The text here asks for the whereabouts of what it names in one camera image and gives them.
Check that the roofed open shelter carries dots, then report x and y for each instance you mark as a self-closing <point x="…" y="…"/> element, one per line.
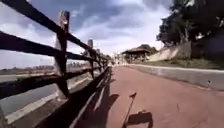
<point x="135" y="51"/>

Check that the red paved path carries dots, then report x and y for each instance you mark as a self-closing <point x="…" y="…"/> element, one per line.
<point x="160" y="100"/>

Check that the grass slope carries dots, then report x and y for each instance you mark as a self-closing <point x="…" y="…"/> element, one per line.
<point x="186" y="62"/>

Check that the pale concrete ledge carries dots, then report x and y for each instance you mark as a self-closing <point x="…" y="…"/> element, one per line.
<point x="31" y="107"/>

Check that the group of dark trees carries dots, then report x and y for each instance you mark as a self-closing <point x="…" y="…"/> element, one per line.
<point x="196" y="20"/>

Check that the grey water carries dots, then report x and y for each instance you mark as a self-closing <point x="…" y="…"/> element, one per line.
<point x="23" y="98"/>

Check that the dark wooden rail fence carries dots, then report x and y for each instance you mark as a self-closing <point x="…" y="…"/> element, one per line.
<point x="61" y="53"/>

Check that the pale boundary wall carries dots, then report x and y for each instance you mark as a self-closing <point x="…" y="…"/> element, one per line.
<point x="170" y="52"/>

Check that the low grey concrete wall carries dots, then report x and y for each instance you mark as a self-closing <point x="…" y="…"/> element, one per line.
<point x="186" y="75"/>

